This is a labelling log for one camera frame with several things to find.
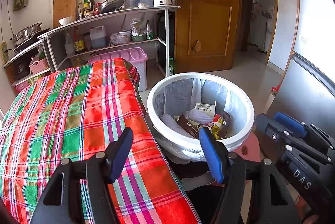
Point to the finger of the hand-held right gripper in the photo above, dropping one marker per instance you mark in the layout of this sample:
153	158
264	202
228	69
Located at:
272	129
290	121

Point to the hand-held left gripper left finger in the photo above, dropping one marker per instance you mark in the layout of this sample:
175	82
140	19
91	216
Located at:
119	158

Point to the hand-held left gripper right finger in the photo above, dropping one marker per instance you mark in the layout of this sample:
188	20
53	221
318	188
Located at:
212	156

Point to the brown snack wrapper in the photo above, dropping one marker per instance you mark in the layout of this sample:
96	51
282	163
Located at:
188	125

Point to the white foam net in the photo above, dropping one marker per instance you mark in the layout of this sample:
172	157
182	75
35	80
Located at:
168	123
199	116

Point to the white waste bin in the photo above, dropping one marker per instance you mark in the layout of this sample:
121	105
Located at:
151	108

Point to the red plastic stool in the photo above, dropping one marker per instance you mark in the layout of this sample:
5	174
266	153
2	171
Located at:
248	145

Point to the plaid tablecloth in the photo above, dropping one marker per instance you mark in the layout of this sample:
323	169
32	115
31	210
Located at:
65	108

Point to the green plastic bottle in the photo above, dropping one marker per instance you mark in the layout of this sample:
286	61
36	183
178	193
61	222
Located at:
171	68

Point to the pink lid storage box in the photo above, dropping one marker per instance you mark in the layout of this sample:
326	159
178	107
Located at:
125	55

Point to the dark wooden doorframe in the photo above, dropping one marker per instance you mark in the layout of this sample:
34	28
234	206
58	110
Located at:
245	17

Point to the printed cardboard box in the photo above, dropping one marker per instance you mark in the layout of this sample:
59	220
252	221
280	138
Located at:
31	81

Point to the crumpled clear plastic bag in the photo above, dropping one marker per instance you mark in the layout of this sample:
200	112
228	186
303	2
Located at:
113	40

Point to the dark glass jar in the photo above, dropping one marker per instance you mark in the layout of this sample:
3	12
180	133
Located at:
87	42

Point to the dark bottle yellow label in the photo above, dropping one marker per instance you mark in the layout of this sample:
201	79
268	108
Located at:
79	44

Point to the white plastic jug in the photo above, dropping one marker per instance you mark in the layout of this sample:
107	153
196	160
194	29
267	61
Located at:
98	39

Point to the large metal shelf rack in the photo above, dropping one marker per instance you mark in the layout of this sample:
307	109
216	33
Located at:
166	43

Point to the pink plastic basket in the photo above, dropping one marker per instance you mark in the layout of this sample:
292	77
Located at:
39	66

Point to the clear plastic bottle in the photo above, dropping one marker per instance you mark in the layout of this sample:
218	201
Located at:
69	47

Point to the white plastic tub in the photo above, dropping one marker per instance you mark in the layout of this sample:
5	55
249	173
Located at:
125	35

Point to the green bowl with bags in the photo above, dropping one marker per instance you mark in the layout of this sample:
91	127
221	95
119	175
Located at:
138	34

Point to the wooden door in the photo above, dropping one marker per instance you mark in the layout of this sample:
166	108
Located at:
209	17

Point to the dark rice cooker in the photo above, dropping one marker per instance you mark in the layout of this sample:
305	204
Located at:
21	69

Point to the small metal shelf rack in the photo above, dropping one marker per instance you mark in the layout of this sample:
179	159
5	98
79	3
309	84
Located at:
26	52

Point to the white bowl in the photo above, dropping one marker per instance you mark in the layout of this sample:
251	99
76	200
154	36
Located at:
65	21

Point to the black induction cooker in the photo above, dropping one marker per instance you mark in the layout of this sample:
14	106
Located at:
28	42

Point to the red jar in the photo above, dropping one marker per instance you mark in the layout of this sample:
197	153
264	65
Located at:
97	9

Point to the small clear bottle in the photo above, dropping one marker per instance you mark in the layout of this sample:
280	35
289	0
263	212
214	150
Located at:
80	13

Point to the steel frying pan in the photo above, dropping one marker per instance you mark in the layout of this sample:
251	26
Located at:
111	3

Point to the green yellow label bottle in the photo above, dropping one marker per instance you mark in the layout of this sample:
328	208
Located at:
86	6

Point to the steel steamer pot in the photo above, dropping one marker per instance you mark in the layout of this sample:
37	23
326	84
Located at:
31	30

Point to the white power strip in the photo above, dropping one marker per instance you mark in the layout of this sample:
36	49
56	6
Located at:
3	52

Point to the dark sauce bottle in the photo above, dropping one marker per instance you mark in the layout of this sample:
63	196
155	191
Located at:
92	2

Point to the wooden cutting board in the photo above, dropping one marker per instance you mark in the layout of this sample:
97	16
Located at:
65	4

